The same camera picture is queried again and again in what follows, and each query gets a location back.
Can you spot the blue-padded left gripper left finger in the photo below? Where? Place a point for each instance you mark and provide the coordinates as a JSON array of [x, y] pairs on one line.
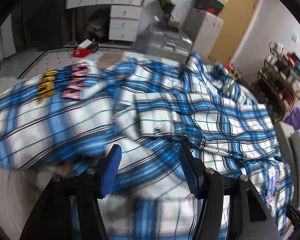
[[51, 217]]

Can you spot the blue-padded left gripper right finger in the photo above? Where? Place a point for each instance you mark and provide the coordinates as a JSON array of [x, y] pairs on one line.
[[249, 217]]

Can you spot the blue white plaid shirt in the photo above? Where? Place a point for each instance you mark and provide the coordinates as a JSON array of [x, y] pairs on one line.
[[150, 109]]

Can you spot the grey bed headboard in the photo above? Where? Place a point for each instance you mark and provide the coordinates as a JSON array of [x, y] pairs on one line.
[[283, 133]]

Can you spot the purple bag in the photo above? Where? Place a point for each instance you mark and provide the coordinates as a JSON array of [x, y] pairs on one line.
[[293, 119]]

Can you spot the wooden shoe rack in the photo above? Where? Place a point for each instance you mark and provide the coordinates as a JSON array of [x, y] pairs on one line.
[[278, 82]]

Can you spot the red box on floor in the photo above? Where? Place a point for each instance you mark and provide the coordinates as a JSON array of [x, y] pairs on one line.
[[85, 48]]

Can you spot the black wardrobe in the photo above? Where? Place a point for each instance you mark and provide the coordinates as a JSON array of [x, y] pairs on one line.
[[41, 24]]

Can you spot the silver aluminium suitcase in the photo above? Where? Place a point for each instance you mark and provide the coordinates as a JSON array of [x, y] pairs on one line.
[[163, 41]]

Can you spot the white drawer desk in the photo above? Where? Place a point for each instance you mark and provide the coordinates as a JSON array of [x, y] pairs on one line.
[[124, 16]]

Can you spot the wooden door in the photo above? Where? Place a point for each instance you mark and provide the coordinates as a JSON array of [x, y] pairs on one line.
[[236, 15]]

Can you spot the black red shoe box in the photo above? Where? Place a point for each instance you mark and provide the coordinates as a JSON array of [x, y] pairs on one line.
[[212, 6]]

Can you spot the wrapped flower bouquet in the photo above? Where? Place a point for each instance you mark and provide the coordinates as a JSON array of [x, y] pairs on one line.
[[167, 6]]

